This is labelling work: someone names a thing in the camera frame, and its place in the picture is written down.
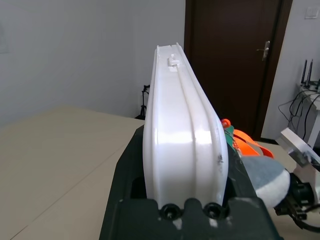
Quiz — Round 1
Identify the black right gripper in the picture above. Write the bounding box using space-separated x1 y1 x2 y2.
274 174 317 221

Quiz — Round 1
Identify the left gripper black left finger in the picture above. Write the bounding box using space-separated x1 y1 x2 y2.
98 124 146 240

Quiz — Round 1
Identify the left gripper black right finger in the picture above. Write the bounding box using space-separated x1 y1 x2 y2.
224 149 283 240

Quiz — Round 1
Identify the orange and teal backpack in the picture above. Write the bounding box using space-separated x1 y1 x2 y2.
221 118 275 161

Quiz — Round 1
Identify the white plastic pencil case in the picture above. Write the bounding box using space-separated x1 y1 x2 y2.
143 42 230 207

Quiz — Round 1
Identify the grey plush shark toy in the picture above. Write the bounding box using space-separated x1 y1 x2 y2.
243 157 291 208

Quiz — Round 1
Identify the black antenna router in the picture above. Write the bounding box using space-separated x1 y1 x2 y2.
298 58 320 92

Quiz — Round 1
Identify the dark brown door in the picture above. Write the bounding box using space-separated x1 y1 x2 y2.
183 0 293 141

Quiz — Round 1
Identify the black camera tripod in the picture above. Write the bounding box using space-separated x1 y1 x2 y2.
134 84 151 120

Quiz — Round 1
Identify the black hanging cable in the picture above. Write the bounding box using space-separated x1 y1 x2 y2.
278 89 316 141

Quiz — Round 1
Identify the silver door handle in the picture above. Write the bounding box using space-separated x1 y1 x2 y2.
256 40 271 62

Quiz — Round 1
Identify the white light switch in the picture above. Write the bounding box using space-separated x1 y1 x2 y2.
304 6 317 20

